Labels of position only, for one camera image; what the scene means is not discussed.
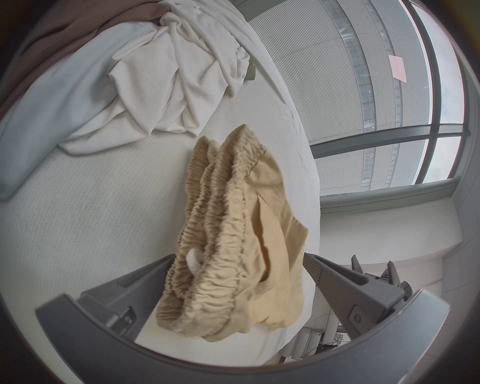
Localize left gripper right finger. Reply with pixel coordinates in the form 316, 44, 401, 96
302, 252, 409, 341

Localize brown garment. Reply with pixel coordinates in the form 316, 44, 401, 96
0, 0, 166, 115

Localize pale blue garment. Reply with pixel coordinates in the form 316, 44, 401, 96
0, 19, 160, 202

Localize tan trousers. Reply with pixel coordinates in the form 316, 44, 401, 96
155, 124, 310, 344

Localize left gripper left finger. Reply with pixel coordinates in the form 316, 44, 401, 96
77, 253, 177, 341

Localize white garment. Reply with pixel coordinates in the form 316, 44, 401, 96
57, 0, 253, 157

